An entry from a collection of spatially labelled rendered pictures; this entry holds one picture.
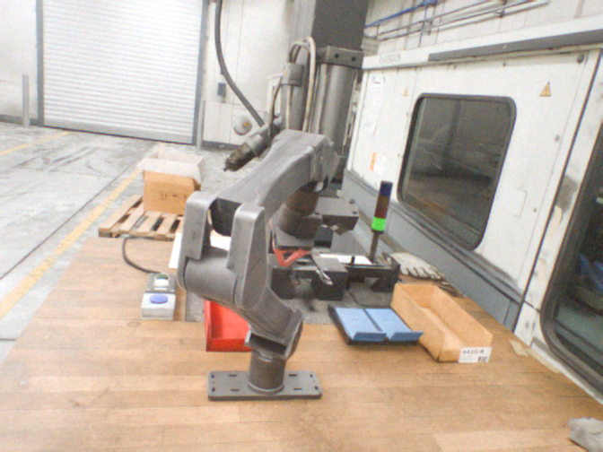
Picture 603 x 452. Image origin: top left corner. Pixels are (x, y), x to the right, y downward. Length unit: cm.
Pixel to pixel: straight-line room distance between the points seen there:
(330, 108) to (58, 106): 987
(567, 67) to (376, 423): 104
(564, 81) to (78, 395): 132
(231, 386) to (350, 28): 84
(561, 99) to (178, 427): 120
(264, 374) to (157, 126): 970
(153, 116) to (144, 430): 975
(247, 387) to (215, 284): 33
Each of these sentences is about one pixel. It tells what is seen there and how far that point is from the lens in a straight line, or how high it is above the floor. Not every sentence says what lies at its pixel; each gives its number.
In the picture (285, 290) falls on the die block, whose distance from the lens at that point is 115.
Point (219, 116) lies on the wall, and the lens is 1029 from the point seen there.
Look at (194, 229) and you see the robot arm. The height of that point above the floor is 124.
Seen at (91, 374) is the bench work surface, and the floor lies 90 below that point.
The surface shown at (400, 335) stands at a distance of 103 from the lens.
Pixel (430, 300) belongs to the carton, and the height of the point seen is 93.
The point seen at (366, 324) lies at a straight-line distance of 106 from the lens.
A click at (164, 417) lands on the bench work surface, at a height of 90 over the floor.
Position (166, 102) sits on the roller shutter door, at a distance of 1030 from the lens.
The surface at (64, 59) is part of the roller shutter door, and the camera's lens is 1070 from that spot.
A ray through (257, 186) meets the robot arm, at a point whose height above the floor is 129.
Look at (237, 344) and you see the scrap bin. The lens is 92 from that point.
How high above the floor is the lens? 140
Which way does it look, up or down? 17 degrees down
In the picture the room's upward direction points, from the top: 9 degrees clockwise
